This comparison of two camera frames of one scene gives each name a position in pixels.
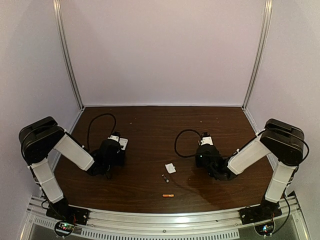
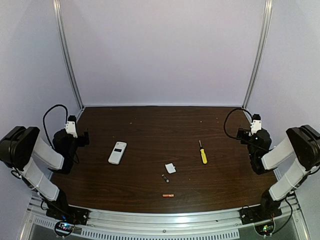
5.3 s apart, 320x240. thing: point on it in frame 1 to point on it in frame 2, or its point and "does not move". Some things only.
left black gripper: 120,155 to 84,138
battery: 167,180 does not move
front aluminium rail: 166,225 does not move
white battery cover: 170,168 does not move
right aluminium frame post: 260,54 does not move
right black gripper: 202,156 to 241,133
